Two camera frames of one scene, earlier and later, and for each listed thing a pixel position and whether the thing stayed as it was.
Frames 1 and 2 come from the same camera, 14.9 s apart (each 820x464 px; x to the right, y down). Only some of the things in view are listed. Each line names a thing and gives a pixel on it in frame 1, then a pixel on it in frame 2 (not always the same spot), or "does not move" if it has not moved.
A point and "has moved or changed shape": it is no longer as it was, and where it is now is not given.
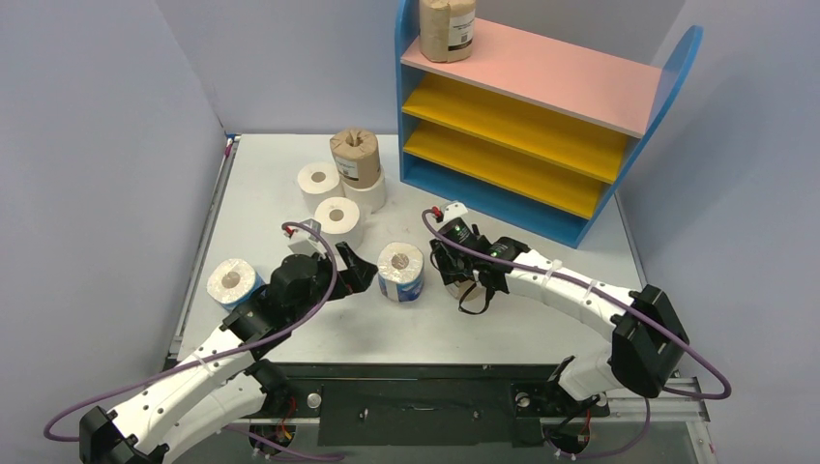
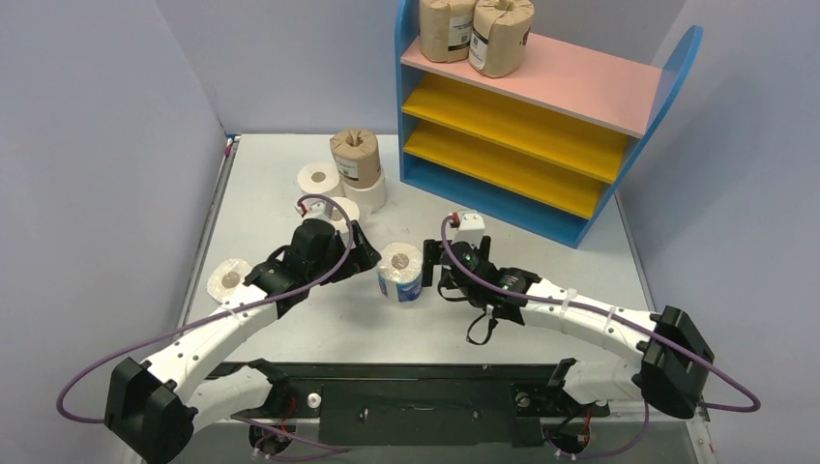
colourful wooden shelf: [531, 131] does not move
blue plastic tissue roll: [400, 269] does not move
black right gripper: [448, 257] → [433, 262]
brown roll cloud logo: [459, 288] has moved or changed shape
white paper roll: [340, 221] does not move
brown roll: [446, 30] does not move
